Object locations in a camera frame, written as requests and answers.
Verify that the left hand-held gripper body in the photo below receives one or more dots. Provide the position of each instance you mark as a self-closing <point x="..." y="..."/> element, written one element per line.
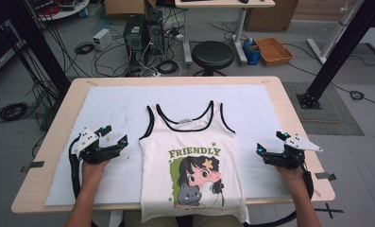
<point x="88" y="148"/>

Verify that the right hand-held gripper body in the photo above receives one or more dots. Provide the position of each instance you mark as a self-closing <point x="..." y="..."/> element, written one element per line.
<point x="289" y="159"/>

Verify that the white printed tank top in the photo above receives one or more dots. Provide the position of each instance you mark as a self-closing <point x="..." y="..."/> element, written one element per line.
<point x="191" y="142"/>

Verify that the person's right hand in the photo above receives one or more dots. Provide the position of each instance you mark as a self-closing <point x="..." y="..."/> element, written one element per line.
<point x="290" y="178"/>

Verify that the person's left hand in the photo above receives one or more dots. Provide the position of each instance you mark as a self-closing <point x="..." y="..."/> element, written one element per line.
<point x="92" y="175"/>

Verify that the white table mat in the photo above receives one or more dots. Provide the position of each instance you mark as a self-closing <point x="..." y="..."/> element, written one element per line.
<point x="119" y="107"/>

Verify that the light wooden table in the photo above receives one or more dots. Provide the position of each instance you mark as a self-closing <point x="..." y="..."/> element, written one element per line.
<point x="65" y="126"/>

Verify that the black tape strip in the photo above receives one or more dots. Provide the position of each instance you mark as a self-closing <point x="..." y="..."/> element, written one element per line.
<point x="34" y="165"/>
<point x="325" y="176"/>

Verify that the grey floor mat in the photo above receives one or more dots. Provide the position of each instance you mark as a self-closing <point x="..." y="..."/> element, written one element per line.
<point x="330" y="119"/>

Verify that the black tape cross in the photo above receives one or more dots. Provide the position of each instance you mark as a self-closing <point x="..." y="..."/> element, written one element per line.
<point x="329" y="210"/>

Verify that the person's khaki trousers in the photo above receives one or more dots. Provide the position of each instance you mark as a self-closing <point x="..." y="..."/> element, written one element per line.
<point x="133" y="220"/>

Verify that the orange cardboard tray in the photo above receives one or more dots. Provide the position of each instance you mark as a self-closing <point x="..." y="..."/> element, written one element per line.
<point x="273" y="50"/>

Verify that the blue box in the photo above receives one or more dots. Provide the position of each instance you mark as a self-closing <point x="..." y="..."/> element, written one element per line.
<point x="251" y="54"/>

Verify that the white power supply box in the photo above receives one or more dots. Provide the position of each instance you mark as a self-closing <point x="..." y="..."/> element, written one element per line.
<point x="102" y="39"/>

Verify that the black computer tower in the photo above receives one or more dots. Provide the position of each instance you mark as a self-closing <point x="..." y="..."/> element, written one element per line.
<point x="155" y="33"/>
<point x="134" y="41"/>

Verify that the black round stool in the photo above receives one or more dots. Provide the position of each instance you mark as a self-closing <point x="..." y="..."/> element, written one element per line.
<point x="213" y="54"/>

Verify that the white metal stand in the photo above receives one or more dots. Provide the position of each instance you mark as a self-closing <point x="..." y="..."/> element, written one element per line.
<point x="336" y="34"/>

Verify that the large brown cardboard box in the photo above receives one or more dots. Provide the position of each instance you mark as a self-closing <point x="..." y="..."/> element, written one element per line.
<point x="270" y="15"/>

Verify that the round white table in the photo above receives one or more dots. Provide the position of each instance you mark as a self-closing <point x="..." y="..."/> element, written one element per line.
<point x="65" y="11"/>

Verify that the white desk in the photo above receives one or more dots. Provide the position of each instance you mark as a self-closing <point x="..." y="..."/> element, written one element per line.
<point x="223" y="3"/>

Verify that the black metal post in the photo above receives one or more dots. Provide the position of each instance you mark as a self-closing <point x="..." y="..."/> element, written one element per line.
<point x="40" y="50"/>
<point x="342" y="50"/>

